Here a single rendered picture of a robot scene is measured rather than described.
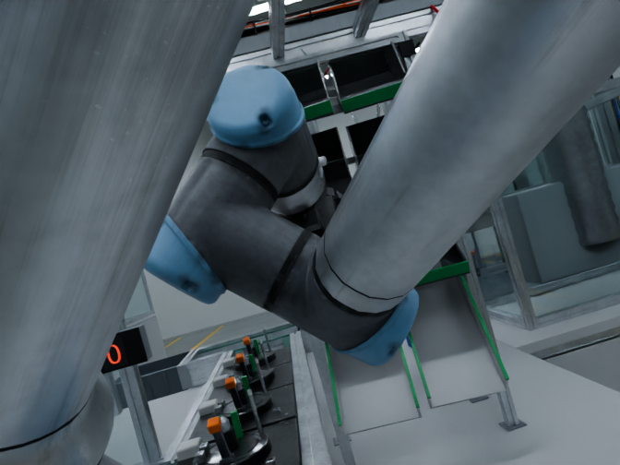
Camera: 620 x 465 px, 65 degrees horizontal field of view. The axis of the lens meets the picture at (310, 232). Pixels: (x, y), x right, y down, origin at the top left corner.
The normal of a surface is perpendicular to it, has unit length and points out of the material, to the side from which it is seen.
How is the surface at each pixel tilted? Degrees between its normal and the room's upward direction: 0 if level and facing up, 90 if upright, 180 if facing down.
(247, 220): 62
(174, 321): 90
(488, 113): 127
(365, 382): 45
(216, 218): 77
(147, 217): 135
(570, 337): 90
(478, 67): 103
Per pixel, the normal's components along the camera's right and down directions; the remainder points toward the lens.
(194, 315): -0.06, 0.00
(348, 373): -0.27, -0.67
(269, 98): -0.22, -0.40
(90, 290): 0.72, 0.53
